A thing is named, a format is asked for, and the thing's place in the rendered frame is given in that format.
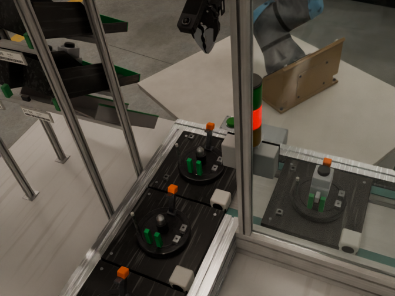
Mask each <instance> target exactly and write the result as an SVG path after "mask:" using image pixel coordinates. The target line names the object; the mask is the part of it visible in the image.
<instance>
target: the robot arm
mask: <svg viewBox="0 0 395 296"><path fill-rule="evenodd" d="M222 1H223V10H222ZM220 10H221V16H222V15H223V14H224V13H225V0H187V1H186V3H185V6H184V8H183V11H182V13H181V15H180V18H179V20H178V23H177V27H178V28H179V30H180V32H183V33H189V34H191V35H192V37H193V39H195V41H196V43H197V44H198V45H199V47H200V48H201V50H202V51H203V52H204V53H207V54H209V53H210V51H211V50H212V49H213V47H214V45H215V42H216V38H217V36H218V33H219V31H220V22H219V18H218V17H219V15H220V13H219V11H220ZM203 25H206V26H207V28H206V27H205V26H204V27H203ZM205 37H206V42H205Z"/></svg>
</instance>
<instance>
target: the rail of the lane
mask: <svg viewBox="0 0 395 296"><path fill-rule="evenodd" d="M172 128H176V129H177V130H179V129H180V130H184V131H186V132H191V133H195V134H199V135H202V136H207V133H205V130H206V125H202V124H198V123H194V122H189V121H186V120H182V119H177V120H176V121H175V123H174V124H173V126H172ZM227 132H232V131H228V130H224V129H219V128H216V127H215V128H214V129H213V133H212V138H215V139H219V140H224V139H225V137H226V135H227ZM232 133H234V132H232Z"/></svg>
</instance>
